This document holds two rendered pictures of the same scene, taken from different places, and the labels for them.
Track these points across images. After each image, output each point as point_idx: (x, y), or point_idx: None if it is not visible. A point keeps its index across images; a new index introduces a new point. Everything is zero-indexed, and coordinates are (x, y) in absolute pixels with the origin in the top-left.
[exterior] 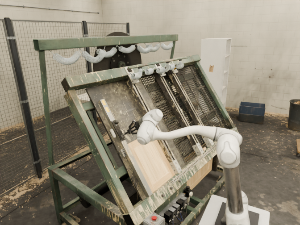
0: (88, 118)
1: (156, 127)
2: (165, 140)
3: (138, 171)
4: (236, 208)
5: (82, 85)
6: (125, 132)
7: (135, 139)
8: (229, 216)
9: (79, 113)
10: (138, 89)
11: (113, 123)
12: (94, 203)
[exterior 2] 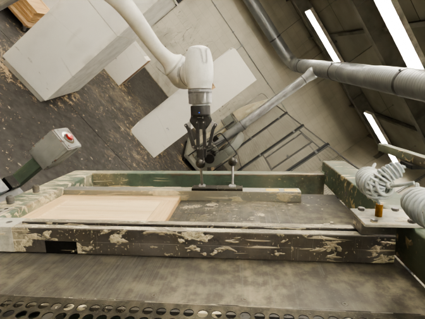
0: (262, 173)
1: (181, 54)
2: (90, 228)
3: (121, 187)
4: None
5: (329, 168)
6: (204, 206)
7: (172, 207)
8: None
9: (274, 171)
10: (327, 231)
11: (236, 185)
12: None
